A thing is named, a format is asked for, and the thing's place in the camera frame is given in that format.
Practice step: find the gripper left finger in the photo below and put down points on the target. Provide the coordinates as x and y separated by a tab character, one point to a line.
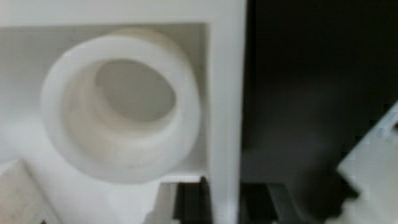
22	202

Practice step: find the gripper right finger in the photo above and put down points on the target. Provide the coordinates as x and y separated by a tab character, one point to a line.
368	169

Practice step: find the white square tabletop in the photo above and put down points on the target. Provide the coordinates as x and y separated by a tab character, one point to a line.
121	88

